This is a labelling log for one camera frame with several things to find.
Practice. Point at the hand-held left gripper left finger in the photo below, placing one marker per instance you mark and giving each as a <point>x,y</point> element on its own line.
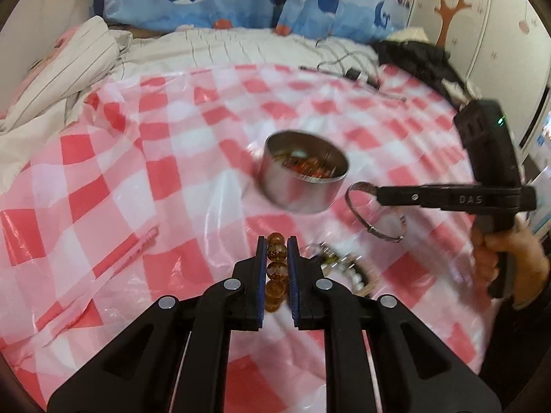
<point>260,284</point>

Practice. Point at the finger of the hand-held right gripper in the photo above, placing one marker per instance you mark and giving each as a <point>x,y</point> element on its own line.
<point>404,195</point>

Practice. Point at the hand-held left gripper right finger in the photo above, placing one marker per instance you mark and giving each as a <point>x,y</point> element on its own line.
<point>292,284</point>

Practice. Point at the silver bangle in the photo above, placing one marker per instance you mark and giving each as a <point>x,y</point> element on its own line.
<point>371,229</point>

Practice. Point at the round metal tin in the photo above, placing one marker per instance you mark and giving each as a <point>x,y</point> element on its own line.
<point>292,193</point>

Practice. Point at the person's right forearm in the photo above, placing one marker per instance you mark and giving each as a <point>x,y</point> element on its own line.
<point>516,344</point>

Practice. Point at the person's right hand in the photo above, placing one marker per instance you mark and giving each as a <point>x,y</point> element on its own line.
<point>529,262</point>

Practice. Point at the red checked plastic tablecloth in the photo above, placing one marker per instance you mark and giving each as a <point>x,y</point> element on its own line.
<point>193,223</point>

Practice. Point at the black jacket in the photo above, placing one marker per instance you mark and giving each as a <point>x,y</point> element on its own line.
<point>422,58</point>

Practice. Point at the white wardrobe with tree sticker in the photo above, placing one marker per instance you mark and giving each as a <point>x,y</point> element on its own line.
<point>473,30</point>

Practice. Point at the beige striped bed sheet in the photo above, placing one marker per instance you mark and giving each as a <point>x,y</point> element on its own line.
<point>241,47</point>

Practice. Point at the white striped blanket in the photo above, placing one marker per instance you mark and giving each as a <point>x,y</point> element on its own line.
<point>73,73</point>

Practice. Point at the pink cloth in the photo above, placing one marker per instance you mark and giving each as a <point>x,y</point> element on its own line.
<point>47,64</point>

